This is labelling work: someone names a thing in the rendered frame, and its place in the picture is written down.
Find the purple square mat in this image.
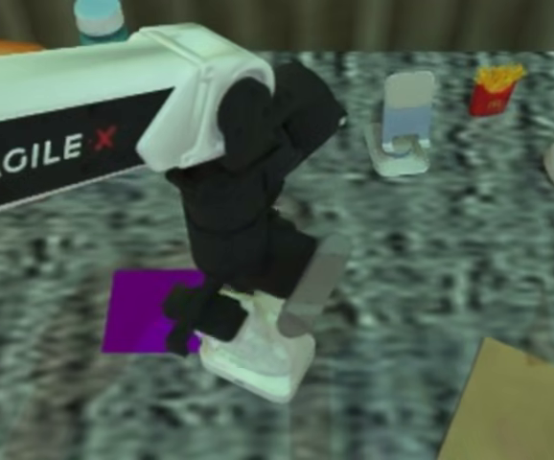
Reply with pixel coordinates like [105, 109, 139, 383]
[101, 268, 211, 357]

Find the white and blue phone stand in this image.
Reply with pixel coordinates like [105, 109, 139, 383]
[364, 70, 437, 179]

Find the blue bottle with white cap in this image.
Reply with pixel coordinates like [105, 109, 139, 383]
[73, 0, 130, 48]

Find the red french fries box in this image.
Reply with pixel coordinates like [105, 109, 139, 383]
[467, 63, 528, 119]

